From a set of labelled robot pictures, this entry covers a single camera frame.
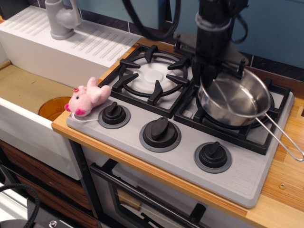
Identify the grey toy faucet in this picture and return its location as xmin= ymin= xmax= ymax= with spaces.
xmin=45 ymin=0 xmax=82 ymax=40

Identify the black left stove knob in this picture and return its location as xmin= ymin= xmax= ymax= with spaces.
xmin=98 ymin=102 xmax=131 ymax=129

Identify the black middle stove knob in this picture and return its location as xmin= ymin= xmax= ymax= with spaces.
xmin=139 ymin=117 xmax=181 ymax=153

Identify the pink stuffed pig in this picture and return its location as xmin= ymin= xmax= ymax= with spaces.
xmin=64 ymin=77 xmax=111 ymax=117

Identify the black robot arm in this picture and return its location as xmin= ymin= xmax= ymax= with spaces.
xmin=174 ymin=0 xmax=248 ymax=88

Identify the stainless steel pan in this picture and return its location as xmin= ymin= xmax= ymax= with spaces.
xmin=198 ymin=69 xmax=304 ymax=162

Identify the black braided cable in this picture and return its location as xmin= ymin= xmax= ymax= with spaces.
xmin=0 ymin=183 xmax=40 ymax=228

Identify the black burner grate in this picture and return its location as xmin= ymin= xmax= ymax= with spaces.
xmin=99 ymin=45 xmax=195 ymax=118
xmin=174 ymin=77 xmax=293 ymax=155

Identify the wooden drawer front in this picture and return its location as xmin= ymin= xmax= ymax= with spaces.
xmin=0 ymin=141 xmax=101 ymax=228

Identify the black stove knob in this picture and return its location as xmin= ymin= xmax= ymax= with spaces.
xmin=139 ymin=117 xmax=181 ymax=153
xmin=98 ymin=102 xmax=131 ymax=129
xmin=194 ymin=142 xmax=232 ymax=174

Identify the black right stove knob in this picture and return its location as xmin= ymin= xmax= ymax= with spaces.
xmin=194 ymin=142 xmax=232 ymax=174

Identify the grey toy stove top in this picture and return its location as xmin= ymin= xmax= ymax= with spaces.
xmin=66 ymin=44 xmax=295 ymax=209

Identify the black left burner grate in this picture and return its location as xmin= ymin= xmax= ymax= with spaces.
xmin=99 ymin=45 xmax=195 ymax=118

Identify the white sink unit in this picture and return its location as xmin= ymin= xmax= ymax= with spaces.
xmin=0 ymin=6 xmax=140 ymax=180

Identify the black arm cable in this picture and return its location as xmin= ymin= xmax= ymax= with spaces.
xmin=121 ymin=0 xmax=182 ymax=40

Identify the black right burner grate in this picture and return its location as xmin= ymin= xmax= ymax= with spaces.
xmin=174 ymin=77 xmax=293 ymax=155

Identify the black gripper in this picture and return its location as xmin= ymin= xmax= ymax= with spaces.
xmin=173 ymin=29 xmax=249 ymax=90

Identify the black oven door handle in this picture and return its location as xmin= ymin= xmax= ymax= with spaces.
xmin=89 ymin=159 xmax=206 ymax=228

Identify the white oven door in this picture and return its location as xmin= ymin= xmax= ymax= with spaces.
xmin=82 ymin=147 xmax=251 ymax=228

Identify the orange plastic bowl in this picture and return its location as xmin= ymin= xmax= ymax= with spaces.
xmin=38 ymin=96 xmax=71 ymax=121

